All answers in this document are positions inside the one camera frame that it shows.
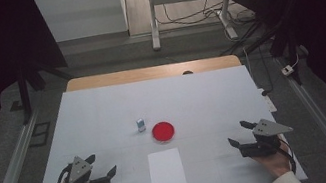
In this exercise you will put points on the person's right hand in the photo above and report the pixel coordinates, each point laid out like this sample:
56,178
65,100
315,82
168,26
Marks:
275,163

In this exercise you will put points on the small white stamp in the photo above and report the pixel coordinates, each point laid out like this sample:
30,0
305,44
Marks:
142,128

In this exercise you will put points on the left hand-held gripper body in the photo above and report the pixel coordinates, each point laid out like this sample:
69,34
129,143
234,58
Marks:
79,174

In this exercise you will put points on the small white adapter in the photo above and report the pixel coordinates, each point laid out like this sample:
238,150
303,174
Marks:
287,70

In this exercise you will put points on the black stand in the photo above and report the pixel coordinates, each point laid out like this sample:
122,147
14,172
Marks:
23,92
289,42

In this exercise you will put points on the large white table cover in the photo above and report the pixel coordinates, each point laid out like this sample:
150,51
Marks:
186,101

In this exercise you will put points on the white-legged desk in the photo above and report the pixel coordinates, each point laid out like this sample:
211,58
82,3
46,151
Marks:
153,22

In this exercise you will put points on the blue stamp cap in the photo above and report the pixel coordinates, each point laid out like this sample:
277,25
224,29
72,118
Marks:
139,122

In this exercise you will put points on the white power strip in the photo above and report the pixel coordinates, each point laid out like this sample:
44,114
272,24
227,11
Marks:
269,103

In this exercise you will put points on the round red ink pad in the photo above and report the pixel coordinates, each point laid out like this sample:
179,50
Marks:
163,131

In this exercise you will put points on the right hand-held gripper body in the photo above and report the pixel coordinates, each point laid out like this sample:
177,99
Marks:
265,137

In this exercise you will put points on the white paper sheet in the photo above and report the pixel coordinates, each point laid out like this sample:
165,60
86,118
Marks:
167,173

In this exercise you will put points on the dark table grommet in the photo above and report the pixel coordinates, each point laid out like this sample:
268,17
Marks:
187,72

